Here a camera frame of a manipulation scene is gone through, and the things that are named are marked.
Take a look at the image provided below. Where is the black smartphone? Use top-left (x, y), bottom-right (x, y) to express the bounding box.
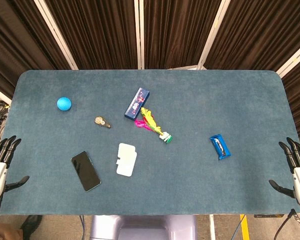
top-left (71, 150), bottom-right (102, 193)

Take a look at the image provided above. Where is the lavender robot base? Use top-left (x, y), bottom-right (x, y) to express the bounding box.
top-left (91, 214), bottom-right (198, 240)

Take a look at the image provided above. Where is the white folding phone stand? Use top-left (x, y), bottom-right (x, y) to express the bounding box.
top-left (116, 142), bottom-right (137, 177)

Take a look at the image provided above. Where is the yellow floor tape strip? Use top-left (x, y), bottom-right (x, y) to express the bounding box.
top-left (239, 214), bottom-right (249, 240)

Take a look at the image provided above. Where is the blue cookie packet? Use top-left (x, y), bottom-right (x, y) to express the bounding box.
top-left (209, 134), bottom-right (231, 161)

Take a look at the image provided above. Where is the blue ball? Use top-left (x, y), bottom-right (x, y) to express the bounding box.
top-left (57, 96), bottom-right (73, 112)

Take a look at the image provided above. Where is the white table leg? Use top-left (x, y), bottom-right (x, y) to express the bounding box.
top-left (208, 214), bottom-right (216, 240)

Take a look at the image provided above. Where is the blue-grey felt table mat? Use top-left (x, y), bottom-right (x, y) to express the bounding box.
top-left (0, 69), bottom-right (300, 216)

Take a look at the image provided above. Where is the dark brown pleated curtain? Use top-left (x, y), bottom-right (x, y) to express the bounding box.
top-left (0, 0), bottom-right (72, 100)
top-left (139, 0), bottom-right (223, 70)
top-left (43, 0), bottom-right (140, 71)
top-left (204, 0), bottom-right (300, 71)

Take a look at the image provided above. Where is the dark blue rectangular box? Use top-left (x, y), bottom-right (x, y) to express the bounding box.
top-left (124, 87), bottom-right (151, 120)

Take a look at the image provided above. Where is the colourful feather shuttlecock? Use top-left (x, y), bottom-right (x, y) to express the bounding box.
top-left (134, 107), bottom-right (173, 145)

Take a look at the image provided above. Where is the thin blue cable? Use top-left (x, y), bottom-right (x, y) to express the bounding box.
top-left (232, 214), bottom-right (243, 240)
top-left (79, 215), bottom-right (87, 240)

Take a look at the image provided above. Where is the brass keychain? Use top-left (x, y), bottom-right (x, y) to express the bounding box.
top-left (94, 115), bottom-right (112, 129)

